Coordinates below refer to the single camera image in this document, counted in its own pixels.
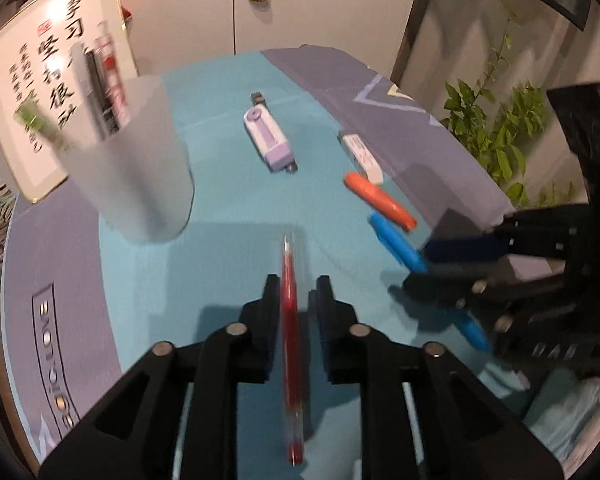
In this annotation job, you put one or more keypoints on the red hanging pouch ornament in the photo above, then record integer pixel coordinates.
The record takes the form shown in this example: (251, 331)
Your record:
(126, 13)

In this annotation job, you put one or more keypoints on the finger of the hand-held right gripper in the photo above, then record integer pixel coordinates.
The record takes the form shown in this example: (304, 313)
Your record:
(462, 250)
(460, 285)

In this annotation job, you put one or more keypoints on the frosted plastic cup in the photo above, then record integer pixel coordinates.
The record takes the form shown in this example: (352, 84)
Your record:
(140, 180)

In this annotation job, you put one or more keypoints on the blue grey printed tablecloth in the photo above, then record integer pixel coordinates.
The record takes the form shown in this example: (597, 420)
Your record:
(220, 270)

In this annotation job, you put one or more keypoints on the red gel pen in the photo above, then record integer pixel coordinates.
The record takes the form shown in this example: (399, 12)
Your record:
(290, 280)

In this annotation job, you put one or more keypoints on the purple correction tape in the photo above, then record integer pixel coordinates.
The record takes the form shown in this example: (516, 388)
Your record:
(267, 135)

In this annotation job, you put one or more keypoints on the white eraser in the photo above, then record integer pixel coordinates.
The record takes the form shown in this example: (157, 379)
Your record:
(362, 157)

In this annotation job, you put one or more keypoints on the gold framed calligraphy sign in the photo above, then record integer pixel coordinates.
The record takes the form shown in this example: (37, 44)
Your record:
(35, 70)

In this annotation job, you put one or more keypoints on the blue marker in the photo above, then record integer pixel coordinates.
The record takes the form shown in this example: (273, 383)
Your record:
(400, 247)

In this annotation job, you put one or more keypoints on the glass cabinet door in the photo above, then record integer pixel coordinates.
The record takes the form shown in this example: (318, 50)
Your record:
(480, 15)

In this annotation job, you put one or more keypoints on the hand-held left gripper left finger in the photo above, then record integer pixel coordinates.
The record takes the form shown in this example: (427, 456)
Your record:
(267, 310)

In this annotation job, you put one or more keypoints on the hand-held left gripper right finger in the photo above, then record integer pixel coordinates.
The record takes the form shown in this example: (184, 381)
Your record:
(322, 310)

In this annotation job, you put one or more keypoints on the black pen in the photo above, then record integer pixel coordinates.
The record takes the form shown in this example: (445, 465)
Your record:
(97, 85)

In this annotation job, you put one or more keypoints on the orange marker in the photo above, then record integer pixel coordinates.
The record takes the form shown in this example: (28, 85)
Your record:
(380, 201)

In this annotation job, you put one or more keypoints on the pale blue cloth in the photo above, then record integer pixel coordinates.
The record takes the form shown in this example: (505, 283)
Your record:
(570, 410)

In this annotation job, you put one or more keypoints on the green potted plant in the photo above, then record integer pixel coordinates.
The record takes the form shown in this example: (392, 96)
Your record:
(500, 130)

